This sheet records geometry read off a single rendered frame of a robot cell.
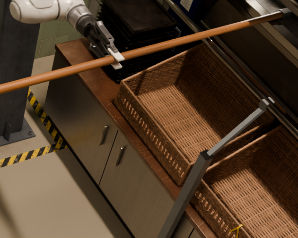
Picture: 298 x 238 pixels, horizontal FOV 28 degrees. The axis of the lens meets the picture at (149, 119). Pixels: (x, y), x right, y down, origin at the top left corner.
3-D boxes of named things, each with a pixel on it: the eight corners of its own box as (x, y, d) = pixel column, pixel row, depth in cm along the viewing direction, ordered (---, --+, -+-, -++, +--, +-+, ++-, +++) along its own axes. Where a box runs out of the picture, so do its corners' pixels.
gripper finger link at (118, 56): (113, 47, 215) (114, 46, 214) (124, 60, 212) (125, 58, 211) (107, 49, 213) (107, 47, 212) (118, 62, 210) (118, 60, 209)
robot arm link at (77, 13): (84, 21, 231) (92, 30, 228) (65, 25, 225) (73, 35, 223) (89, 2, 224) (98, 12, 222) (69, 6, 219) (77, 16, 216)
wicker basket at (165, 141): (187, 80, 314) (204, 40, 295) (254, 157, 288) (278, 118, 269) (111, 102, 287) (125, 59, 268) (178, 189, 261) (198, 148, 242)
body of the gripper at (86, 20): (95, 12, 222) (109, 28, 217) (91, 30, 227) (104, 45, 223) (78, 16, 217) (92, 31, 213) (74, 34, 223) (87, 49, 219)
